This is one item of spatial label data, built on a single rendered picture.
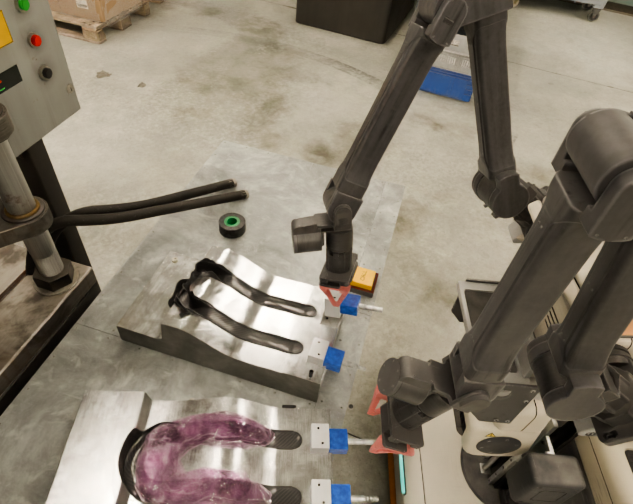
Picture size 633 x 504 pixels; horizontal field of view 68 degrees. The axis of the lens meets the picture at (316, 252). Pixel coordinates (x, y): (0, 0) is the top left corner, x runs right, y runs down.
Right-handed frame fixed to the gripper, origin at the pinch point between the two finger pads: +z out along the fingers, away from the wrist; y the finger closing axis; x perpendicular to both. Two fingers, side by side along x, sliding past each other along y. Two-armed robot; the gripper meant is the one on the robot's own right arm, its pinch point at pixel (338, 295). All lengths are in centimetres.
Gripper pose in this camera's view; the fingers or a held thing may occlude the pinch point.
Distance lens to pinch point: 108.5
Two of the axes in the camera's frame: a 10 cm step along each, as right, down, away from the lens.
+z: 0.2, 7.9, 6.1
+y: -2.8, 5.9, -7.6
